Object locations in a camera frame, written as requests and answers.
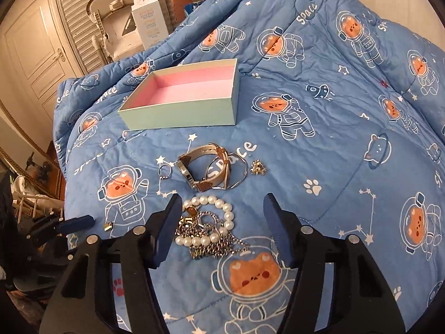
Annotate rose gold smartwatch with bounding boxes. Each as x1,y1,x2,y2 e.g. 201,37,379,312
174,143,237,193

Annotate gold-framed mirror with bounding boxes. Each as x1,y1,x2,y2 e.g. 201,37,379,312
1,102,66,201

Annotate thin silver bangle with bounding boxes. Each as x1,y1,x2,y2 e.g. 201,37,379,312
205,153,248,190

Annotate small gold earring cluster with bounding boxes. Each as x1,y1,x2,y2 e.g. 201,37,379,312
250,160,267,176

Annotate white panelled door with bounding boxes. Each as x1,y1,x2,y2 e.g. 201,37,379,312
0,0,79,112

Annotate blue space-bear quilt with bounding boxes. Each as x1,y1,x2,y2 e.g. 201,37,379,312
53,0,444,333

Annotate mint box with pink lining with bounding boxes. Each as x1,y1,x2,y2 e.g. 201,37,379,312
118,59,240,131

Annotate white baby high chair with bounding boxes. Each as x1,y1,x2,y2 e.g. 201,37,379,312
86,0,144,65

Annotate tall white cardboard box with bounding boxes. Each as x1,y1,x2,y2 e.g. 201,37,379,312
131,0,169,49

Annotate grey louvred wardrobe doors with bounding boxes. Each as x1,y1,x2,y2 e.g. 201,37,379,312
56,0,174,73

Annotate white wire rack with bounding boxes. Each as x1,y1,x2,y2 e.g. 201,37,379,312
11,176,64,223

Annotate white pearl bracelet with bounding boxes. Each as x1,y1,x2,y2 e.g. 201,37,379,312
173,194,236,247

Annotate silver chain bracelet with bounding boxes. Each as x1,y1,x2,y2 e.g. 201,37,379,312
173,210,251,261

